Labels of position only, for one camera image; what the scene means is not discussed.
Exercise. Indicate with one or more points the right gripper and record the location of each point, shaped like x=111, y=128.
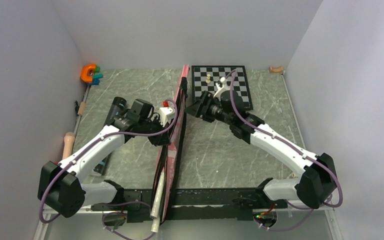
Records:
x=197, y=109

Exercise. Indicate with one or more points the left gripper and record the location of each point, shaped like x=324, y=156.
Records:
x=160, y=139

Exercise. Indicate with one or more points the pink racket bag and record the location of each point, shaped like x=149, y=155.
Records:
x=169, y=157

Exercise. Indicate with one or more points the pink badminton racket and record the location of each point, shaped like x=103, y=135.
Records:
x=155, y=211
x=155, y=225

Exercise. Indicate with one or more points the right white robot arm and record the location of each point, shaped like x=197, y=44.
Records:
x=316, y=174

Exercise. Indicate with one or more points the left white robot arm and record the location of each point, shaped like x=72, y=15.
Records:
x=61, y=185

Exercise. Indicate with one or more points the white chess piece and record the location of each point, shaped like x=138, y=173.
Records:
x=208, y=79

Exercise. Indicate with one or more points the black white chessboard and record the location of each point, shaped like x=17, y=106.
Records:
x=241, y=86

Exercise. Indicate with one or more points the small wooden object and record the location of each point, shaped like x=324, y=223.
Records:
x=278, y=70

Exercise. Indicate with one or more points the teal blue toy blocks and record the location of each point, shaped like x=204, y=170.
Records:
x=96, y=79

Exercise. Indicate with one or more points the wooden rolling pin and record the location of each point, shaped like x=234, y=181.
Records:
x=68, y=140

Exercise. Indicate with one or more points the orange C-shaped toy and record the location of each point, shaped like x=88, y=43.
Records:
x=88, y=72

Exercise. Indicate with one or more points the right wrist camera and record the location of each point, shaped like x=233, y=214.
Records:
x=222, y=86

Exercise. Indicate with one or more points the black front rail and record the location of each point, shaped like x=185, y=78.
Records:
x=241, y=204

